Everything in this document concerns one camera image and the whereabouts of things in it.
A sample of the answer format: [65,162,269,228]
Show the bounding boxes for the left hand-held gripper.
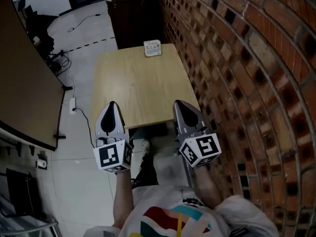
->
[93,101,134,174]

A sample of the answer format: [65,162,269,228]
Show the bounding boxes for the tangled black cables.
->
[46,48,73,77]

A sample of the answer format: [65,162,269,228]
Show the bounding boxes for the white guesthouse welcome sign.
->
[143,39,162,58]

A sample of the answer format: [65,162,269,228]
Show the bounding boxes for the thin black floor cable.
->
[67,13,101,33]

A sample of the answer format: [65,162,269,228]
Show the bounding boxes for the person's white printed shirt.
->
[83,185,280,237]

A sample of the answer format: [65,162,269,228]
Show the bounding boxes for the dark brown wooden cabinet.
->
[105,0,165,50]

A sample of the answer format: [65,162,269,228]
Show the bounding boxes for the person's white shoe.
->
[141,139,153,158]

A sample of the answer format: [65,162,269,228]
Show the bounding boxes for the black office chair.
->
[24,4,55,59]

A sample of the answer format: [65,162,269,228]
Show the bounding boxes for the black power strip cable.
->
[75,107,96,148]

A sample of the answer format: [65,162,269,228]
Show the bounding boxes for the person's left forearm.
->
[113,168,135,230]

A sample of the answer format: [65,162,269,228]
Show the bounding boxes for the person's black trouser leg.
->
[131,154,159,190]

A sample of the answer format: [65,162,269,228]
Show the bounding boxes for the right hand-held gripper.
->
[173,100,222,168]

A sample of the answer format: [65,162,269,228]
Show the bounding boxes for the grey metal frame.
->
[0,194,60,237]

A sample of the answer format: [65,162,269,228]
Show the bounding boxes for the person's right forearm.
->
[192,163,223,210]

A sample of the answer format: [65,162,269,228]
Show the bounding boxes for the white power strip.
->
[69,97,78,115]

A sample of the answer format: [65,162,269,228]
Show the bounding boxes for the brown partition board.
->
[0,0,74,152]

